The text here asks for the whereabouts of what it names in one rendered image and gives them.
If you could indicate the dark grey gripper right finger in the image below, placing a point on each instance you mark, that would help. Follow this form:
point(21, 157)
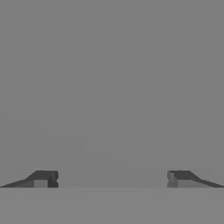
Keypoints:
point(180, 177)

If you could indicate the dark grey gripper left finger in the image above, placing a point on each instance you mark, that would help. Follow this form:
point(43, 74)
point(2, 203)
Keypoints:
point(43, 177)

